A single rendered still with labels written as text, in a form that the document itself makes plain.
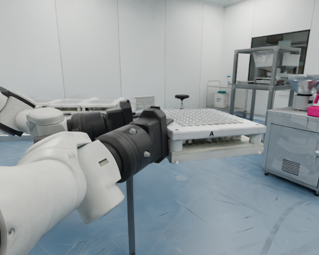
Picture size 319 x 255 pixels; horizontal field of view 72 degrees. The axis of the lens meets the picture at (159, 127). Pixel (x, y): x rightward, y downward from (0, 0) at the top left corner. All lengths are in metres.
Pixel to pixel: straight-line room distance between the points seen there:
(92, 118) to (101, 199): 0.29
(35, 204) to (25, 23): 4.56
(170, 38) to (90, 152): 5.46
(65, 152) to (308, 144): 2.39
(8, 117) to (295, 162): 2.42
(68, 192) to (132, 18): 5.12
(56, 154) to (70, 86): 4.46
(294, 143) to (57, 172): 2.46
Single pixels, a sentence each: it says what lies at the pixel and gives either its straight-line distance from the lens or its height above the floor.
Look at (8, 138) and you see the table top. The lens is 1.34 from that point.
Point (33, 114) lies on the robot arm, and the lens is 0.61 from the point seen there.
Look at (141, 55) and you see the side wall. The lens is 5.26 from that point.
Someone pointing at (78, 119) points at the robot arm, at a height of 1.05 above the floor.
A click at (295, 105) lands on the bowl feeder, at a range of 2.79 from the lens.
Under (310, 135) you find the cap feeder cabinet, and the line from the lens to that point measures 2.50.
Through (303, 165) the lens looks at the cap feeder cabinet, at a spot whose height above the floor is 0.27.
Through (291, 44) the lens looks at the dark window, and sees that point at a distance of 5.77.
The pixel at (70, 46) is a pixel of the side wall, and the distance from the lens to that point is 4.74.
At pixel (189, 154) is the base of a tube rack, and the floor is 0.99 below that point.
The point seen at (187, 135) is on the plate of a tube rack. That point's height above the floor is 1.03.
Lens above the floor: 1.16
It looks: 14 degrees down
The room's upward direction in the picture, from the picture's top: straight up
